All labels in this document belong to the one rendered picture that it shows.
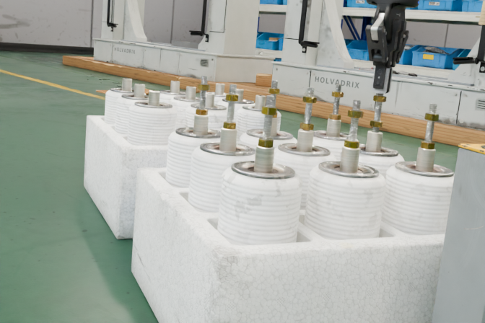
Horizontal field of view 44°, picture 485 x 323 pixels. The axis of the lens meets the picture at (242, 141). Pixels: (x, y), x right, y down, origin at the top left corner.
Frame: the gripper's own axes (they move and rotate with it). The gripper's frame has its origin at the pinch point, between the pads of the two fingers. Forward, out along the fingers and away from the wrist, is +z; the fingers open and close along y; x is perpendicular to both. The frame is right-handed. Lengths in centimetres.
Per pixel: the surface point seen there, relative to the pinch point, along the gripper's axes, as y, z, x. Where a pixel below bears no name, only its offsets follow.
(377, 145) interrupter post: -0.7, 9.7, -0.9
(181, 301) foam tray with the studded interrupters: -30.4, 28.2, 11.4
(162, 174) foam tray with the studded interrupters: -12.7, 18.4, 29.8
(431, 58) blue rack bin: 498, 1, 120
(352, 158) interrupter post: -17.4, 9.0, -3.4
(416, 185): -11.6, 12.1, -10.1
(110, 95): 14, 12, 68
